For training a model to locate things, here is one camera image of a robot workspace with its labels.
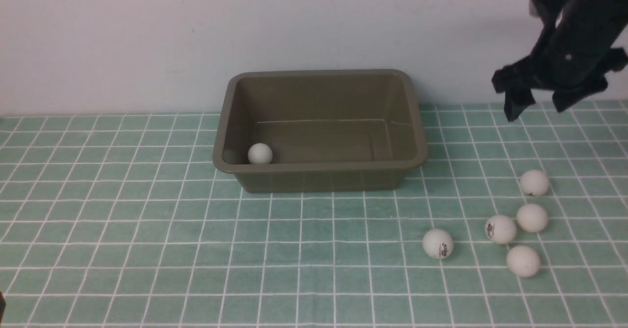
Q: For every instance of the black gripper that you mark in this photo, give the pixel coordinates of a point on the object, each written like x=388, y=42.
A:
x=572, y=57

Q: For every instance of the white ping-pong ball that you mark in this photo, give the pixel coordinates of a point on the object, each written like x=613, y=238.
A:
x=534, y=183
x=523, y=261
x=260, y=154
x=437, y=243
x=532, y=218
x=500, y=229

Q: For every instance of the olive green plastic bin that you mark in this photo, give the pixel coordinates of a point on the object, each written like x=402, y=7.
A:
x=330, y=130

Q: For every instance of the green checkered tablecloth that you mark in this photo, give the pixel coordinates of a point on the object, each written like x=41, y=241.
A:
x=123, y=221

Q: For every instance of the black object at edge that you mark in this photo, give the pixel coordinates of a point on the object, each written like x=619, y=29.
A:
x=2, y=306

